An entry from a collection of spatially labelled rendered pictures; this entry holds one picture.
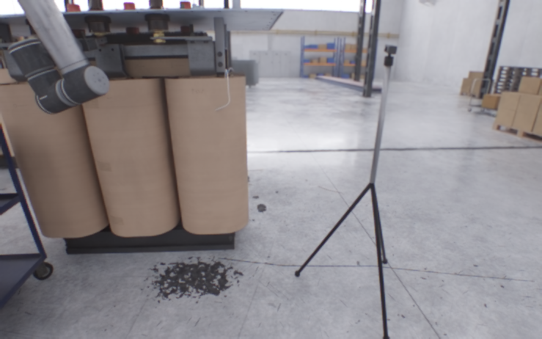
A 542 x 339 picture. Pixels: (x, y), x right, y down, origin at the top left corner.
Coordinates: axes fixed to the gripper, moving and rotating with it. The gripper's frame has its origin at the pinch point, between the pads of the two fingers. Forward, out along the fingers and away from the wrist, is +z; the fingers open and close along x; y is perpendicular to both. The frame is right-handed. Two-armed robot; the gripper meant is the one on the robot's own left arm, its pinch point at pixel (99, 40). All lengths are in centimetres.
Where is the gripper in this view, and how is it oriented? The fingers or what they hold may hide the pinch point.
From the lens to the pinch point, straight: 154.8
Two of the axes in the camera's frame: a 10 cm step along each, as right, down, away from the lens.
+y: -0.5, -8.4, -5.4
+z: 2.5, -5.4, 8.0
